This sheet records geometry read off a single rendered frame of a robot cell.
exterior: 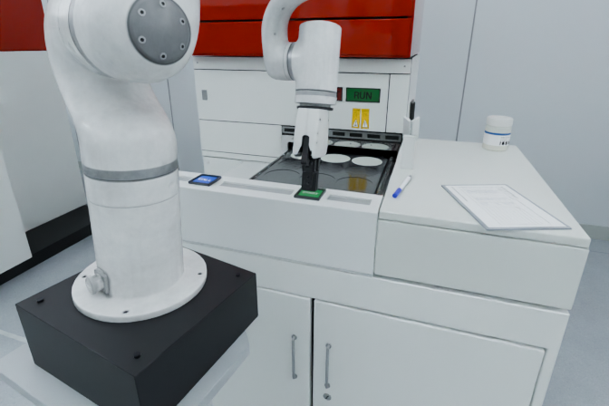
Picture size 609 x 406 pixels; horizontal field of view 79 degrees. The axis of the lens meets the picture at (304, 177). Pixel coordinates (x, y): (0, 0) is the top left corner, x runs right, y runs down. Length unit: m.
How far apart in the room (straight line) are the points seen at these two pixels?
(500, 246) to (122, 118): 0.64
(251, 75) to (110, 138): 0.98
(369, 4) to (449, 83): 1.61
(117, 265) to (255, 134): 0.99
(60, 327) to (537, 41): 2.72
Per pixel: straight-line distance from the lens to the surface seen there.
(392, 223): 0.73
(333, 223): 0.75
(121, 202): 0.52
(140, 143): 0.50
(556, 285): 0.80
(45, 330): 0.62
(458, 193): 0.84
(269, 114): 1.42
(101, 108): 0.54
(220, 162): 1.57
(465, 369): 0.91
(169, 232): 0.56
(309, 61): 0.74
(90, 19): 0.45
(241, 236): 0.85
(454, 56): 2.76
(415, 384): 0.96
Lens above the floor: 1.27
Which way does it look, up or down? 20 degrees down
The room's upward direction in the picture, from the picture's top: straight up
